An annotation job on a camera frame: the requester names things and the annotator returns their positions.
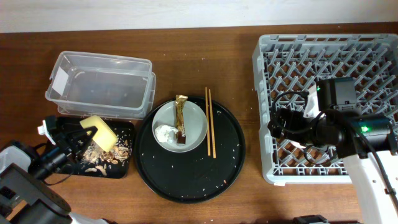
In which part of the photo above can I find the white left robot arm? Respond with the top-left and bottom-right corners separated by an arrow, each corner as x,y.
1,116 -> 116,224

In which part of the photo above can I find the right wooden chopstick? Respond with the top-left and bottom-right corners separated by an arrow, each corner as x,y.
208,89 -> 216,159

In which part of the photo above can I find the grey round plate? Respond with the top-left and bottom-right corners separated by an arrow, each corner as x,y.
152,101 -> 207,153

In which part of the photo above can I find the grey dishwasher rack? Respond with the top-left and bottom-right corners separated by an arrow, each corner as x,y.
252,34 -> 397,185

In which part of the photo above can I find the gold snack wrapper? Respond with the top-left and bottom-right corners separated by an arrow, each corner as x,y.
175,95 -> 188,144

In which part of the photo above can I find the white tissue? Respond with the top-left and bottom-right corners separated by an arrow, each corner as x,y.
155,124 -> 178,143

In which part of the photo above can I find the yellow bowl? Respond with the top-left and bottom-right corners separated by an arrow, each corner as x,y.
80,115 -> 118,152

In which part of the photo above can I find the wooden chopstick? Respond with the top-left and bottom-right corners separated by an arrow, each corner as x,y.
205,87 -> 211,156
208,89 -> 216,159

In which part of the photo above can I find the leftover rice and food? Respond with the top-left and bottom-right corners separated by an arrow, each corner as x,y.
79,134 -> 132,179

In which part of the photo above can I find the round black tray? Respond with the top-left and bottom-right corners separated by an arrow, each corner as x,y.
134,101 -> 246,203

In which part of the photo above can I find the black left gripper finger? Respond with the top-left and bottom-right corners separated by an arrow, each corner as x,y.
65,126 -> 98,137
73,134 -> 93,161

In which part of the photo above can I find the clear plastic bin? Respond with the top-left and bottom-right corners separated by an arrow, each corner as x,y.
45,51 -> 156,120

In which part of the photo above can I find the black rectangular tray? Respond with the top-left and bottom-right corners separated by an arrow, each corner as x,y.
58,120 -> 135,179

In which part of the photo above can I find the left wooden chopstick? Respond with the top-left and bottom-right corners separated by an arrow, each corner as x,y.
205,87 -> 211,156

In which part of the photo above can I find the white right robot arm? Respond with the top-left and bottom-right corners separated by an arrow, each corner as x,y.
268,77 -> 397,223

